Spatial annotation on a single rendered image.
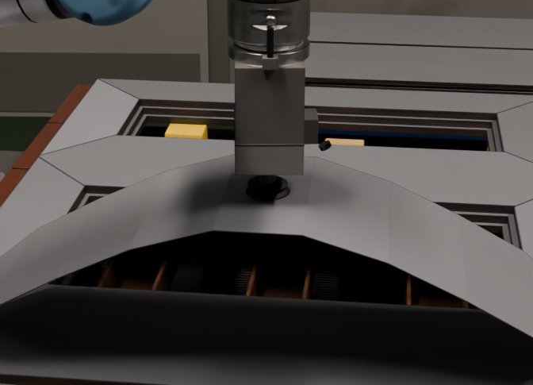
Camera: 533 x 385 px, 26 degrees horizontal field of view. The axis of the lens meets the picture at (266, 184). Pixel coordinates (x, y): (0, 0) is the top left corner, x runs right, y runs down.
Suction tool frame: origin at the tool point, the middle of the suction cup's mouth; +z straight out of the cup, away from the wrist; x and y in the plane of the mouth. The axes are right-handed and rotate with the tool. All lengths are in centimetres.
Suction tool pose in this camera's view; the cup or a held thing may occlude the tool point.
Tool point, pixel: (267, 202)
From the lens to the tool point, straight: 111.4
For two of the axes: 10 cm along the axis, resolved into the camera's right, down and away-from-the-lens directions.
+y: -0.3, -4.1, 9.1
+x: -10.0, 0.1, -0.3
